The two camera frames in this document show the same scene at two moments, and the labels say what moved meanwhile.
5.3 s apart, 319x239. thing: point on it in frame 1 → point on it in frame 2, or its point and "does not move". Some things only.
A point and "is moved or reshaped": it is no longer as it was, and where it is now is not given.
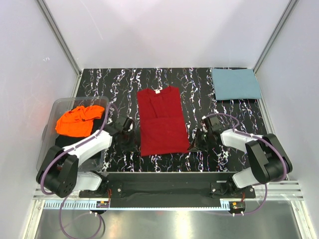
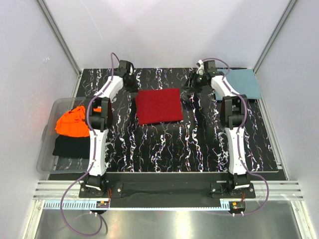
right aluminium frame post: [289, 8] does not move
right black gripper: [196, 145] → [194, 87]
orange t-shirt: [79, 122] does not move
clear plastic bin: [48, 134] does not move
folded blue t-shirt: [235, 84] does not move
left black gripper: [131, 146] → [135, 87]
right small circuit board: [237, 206] does not move
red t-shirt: [162, 126] is moved or reshaped
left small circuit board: [100, 204] does not move
